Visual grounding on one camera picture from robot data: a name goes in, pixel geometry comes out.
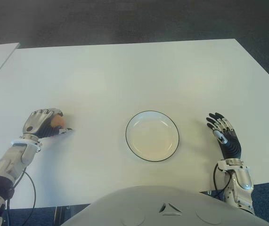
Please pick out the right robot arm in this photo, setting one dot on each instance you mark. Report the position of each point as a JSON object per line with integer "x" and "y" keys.
{"x": 241, "y": 183}

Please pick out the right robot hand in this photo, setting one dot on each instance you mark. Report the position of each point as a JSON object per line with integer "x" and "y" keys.
{"x": 232, "y": 146}

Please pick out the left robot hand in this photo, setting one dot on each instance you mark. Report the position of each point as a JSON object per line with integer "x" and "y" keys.
{"x": 36, "y": 122}

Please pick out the grey robot torso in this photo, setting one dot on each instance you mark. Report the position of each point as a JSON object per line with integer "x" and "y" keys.
{"x": 167, "y": 209}

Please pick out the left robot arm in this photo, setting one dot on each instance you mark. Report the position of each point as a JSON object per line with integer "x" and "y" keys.
{"x": 9, "y": 164}

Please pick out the apple with blue sticker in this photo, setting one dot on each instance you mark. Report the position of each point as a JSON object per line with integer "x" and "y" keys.
{"x": 58, "y": 121}

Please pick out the white plate with black rim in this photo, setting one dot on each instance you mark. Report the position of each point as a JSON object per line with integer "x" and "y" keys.
{"x": 152, "y": 139}

